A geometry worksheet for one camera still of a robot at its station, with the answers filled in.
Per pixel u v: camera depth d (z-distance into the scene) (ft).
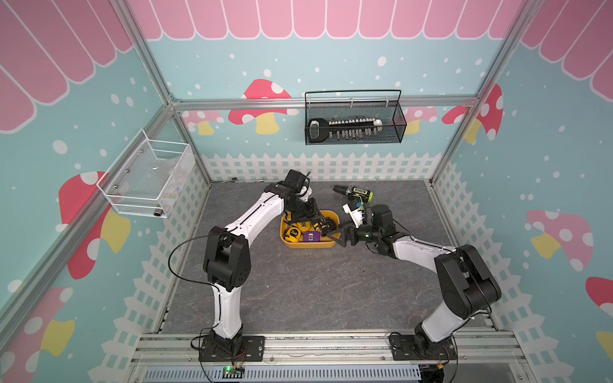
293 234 3.23
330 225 3.23
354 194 3.61
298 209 2.55
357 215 2.64
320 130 2.94
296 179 2.44
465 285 1.53
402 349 2.41
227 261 1.68
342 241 2.60
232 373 2.39
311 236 3.18
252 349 2.44
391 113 3.09
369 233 2.54
